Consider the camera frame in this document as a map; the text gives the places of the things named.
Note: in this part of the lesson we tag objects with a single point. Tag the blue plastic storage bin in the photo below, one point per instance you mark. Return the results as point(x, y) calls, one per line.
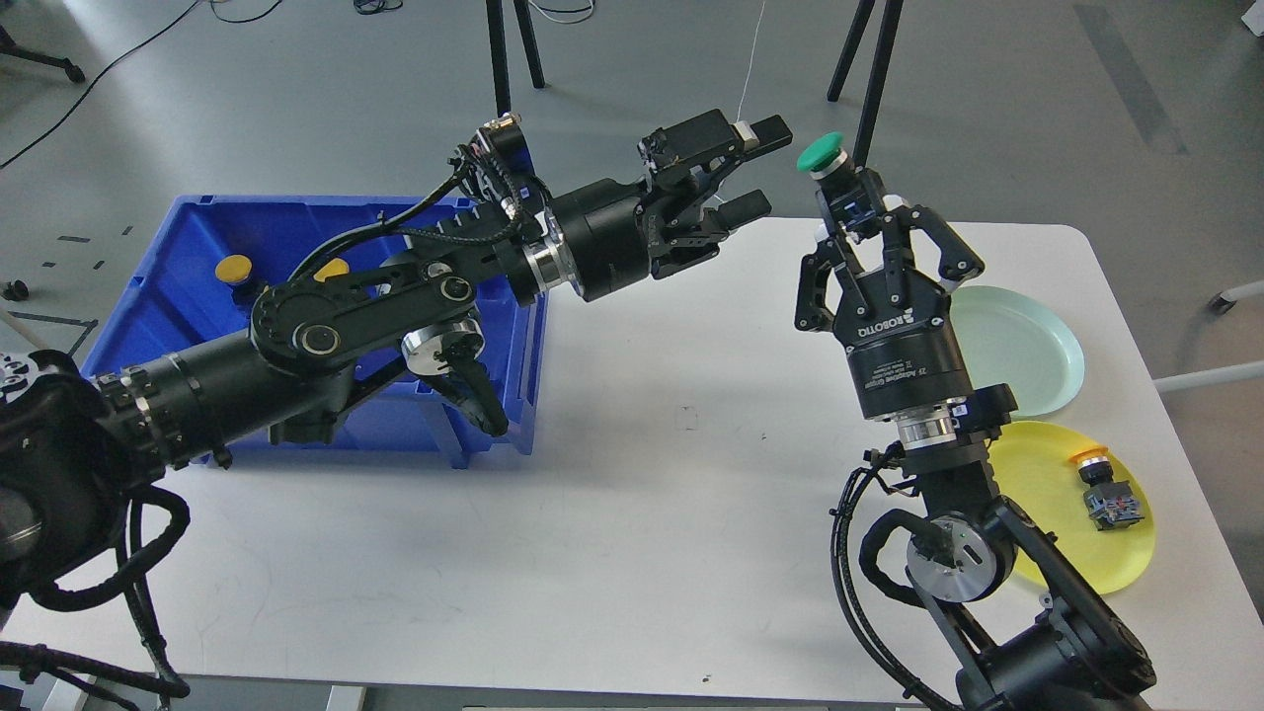
point(174, 300)

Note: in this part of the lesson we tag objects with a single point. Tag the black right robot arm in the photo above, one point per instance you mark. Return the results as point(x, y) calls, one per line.
point(923, 519)

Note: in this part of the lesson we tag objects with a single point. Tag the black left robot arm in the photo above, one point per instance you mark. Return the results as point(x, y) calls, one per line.
point(84, 520)

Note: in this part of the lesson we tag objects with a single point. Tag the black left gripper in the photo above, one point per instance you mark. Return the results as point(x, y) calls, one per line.
point(616, 234)

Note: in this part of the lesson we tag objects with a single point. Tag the pale green plate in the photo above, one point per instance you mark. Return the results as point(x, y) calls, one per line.
point(1006, 337)

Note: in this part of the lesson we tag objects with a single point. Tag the yellow push button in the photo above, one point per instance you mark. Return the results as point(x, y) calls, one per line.
point(235, 271)
point(333, 268)
point(1111, 504)

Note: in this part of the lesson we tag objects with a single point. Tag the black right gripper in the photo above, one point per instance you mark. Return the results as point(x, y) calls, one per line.
point(899, 341)

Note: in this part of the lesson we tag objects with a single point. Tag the green push button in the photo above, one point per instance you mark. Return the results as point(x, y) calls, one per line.
point(834, 173)

